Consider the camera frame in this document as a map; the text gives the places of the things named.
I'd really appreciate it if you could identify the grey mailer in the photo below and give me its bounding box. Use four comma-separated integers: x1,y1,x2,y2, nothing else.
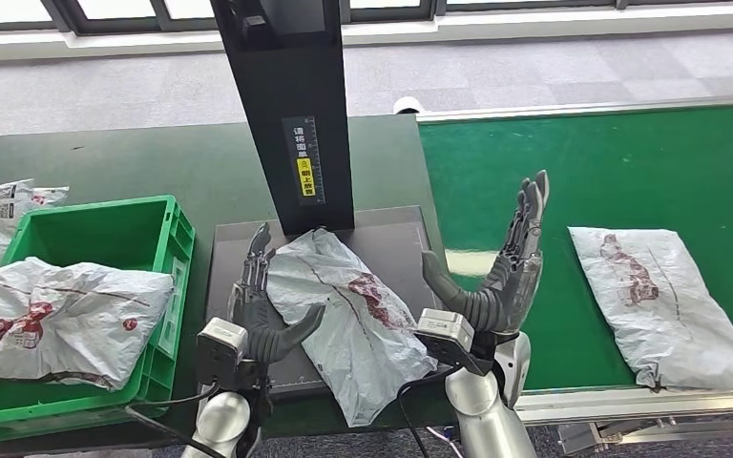
0,256,175,393
264,227,438,429
567,225,733,393

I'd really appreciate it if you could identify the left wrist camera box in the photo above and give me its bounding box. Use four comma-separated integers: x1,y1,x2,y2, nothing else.
196,317,251,390

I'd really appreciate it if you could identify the white round roller cap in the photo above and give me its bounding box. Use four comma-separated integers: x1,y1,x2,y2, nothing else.
392,95,426,116

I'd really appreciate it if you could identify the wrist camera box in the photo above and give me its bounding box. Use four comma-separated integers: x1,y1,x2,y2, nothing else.
413,307,497,377
196,317,251,390

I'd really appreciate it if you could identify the dark window frame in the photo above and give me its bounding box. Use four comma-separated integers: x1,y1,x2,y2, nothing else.
0,0,733,36

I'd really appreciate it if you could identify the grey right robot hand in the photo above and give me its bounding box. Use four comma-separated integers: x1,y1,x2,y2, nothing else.
421,169,551,334

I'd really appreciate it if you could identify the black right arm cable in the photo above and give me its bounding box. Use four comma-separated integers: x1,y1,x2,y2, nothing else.
396,366,463,458

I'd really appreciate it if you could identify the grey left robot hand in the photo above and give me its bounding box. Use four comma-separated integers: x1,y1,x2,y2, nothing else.
227,222,327,357

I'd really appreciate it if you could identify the white window sill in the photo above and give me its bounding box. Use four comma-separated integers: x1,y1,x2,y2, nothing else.
0,3,733,65

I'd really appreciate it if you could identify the green plastic crate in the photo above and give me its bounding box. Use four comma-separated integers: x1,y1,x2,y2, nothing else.
0,194,197,444

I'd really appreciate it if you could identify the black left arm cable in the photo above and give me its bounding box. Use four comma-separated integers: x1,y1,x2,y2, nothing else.
124,379,229,458

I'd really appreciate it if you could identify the black and yellow label sticker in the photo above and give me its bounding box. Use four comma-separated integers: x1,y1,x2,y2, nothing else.
281,115,327,207

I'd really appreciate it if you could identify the thin white cable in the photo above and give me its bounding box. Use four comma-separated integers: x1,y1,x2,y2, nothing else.
426,427,464,458

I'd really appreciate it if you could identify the black inbound scanner machine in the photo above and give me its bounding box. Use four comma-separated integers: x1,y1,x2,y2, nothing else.
204,0,450,401

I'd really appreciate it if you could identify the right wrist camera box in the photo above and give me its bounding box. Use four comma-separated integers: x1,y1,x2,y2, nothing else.
413,307,497,377

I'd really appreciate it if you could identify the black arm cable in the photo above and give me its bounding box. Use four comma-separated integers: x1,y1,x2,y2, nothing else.
396,366,463,458
124,379,229,458

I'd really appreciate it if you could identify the aluminium conveyor frame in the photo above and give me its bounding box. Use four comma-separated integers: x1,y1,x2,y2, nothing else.
414,93,733,458

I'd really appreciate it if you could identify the green conveyor belt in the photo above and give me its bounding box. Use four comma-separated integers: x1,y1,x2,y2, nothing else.
418,104,733,393

